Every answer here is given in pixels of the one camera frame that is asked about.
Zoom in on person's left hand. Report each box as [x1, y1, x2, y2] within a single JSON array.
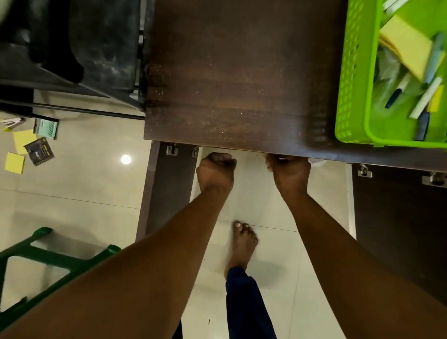
[[195, 152, 237, 196]]

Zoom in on green plastic basket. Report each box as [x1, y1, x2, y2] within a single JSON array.
[[334, 0, 447, 149]]

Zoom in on person's left forearm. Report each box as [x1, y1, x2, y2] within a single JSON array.
[[0, 187, 231, 339]]

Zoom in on person's right hand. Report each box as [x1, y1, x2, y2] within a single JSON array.
[[265, 153, 312, 203]]

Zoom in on green plastic stool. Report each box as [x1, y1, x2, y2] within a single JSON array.
[[0, 227, 122, 331]]

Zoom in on pale teal packet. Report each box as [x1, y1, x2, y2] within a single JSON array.
[[33, 118, 59, 140]]

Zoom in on clear plastic bag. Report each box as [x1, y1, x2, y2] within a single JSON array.
[[372, 47, 425, 105]]

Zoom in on small dark packet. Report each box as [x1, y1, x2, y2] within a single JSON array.
[[23, 137, 55, 167]]

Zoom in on person's right forearm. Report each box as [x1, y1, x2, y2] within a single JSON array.
[[284, 192, 447, 339]]

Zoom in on blue pen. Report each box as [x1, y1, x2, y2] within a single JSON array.
[[414, 111, 431, 142]]

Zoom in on dark blue trousers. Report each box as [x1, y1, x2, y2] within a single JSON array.
[[173, 266, 277, 339]]

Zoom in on short white chalk piece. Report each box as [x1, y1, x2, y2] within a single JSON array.
[[382, 0, 409, 14]]

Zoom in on black metal shoe rack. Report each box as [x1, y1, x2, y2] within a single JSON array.
[[0, 0, 147, 121]]

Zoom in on teal pen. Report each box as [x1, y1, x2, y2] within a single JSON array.
[[424, 32, 445, 84]]

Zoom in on yellow sticky note pad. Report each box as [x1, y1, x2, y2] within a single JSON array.
[[379, 14, 433, 81]]

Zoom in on person's right foot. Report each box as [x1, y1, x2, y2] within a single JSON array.
[[225, 220, 259, 280]]

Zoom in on dark brown low bench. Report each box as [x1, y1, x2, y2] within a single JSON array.
[[143, 0, 447, 172]]

